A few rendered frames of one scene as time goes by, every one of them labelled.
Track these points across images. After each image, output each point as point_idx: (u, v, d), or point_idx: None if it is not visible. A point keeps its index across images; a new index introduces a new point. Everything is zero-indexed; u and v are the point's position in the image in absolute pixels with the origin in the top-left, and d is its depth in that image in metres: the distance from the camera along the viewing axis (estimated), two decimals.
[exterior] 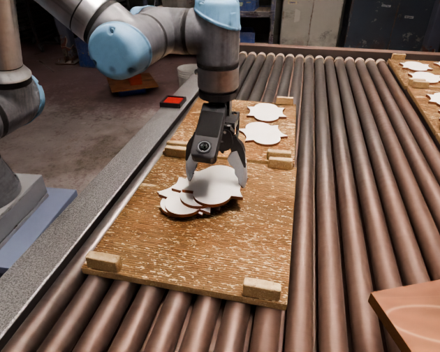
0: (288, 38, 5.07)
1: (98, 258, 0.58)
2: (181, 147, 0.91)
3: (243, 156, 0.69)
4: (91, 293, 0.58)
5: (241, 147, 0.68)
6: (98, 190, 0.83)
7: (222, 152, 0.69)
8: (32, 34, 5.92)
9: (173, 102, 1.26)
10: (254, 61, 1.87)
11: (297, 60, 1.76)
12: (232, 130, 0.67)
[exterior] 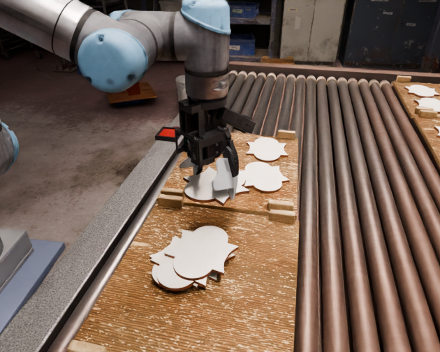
0: (289, 45, 5.01)
1: (80, 351, 0.53)
2: (177, 198, 0.85)
3: None
4: None
5: None
6: (86, 248, 0.77)
7: None
8: (29, 40, 5.87)
9: (169, 135, 1.20)
10: (254, 81, 1.82)
11: (299, 82, 1.70)
12: None
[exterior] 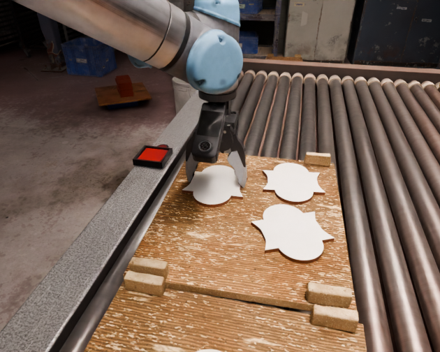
0: (295, 42, 4.67)
1: None
2: (154, 279, 0.51)
3: (243, 156, 0.69)
4: None
5: (241, 146, 0.68)
6: None
7: (222, 152, 0.70)
8: (18, 38, 5.53)
9: (153, 158, 0.86)
10: (264, 82, 1.48)
11: (321, 84, 1.36)
12: (232, 129, 0.67)
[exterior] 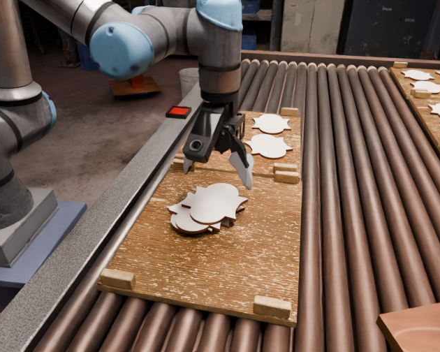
0: (290, 41, 5.09)
1: (112, 276, 0.60)
2: None
3: (243, 156, 0.68)
4: (106, 310, 0.60)
5: (239, 147, 0.67)
6: (108, 204, 0.85)
7: (221, 153, 0.69)
8: (33, 37, 5.94)
9: (179, 112, 1.28)
10: (257, 68, 1.89)
11: (300, 68, 1.77)
12: (231, 131, 0.66)
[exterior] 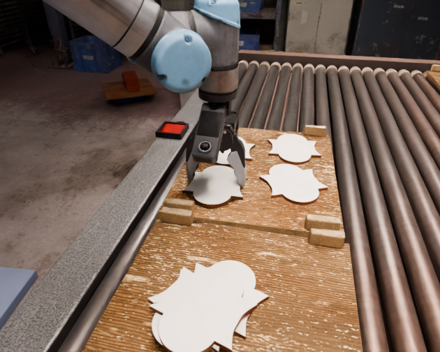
0: (295, 40, 4.80)
1: None
2: (184, 211, 0.64)
3: (243, 156, 0.69)
4: None
5: (241, 147, 0.68)
6: (61, 283, 0.56)
7: (222, 152, 0.69)
8: (25, 36, 5.66)
9: (172, 130, 1.00)
10: (267, 72, 1.61)
11: (319, 72, 1.49)
12: (232, 130, 0.67)
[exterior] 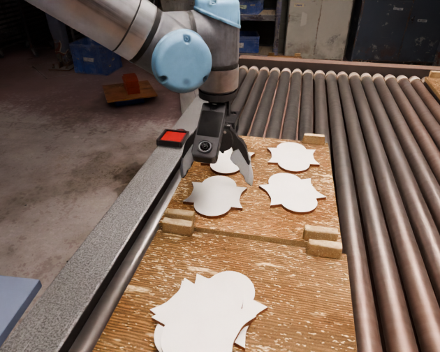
0: (295, 42, 4.82)
1: None
2: (185, 222, 0.65)
3: (245, 154, 0.69)
4: None
5: (242, 144, 0.68)
6: (66, 293, 0.58)
7: (222, 152, 0.69)
8: (26, 38, 5.67)
9: (173, 139, 1.01)
10: (267, 77, 1.62)
11: (318, 78, 1.50)
12: (232, 130, 0.67)
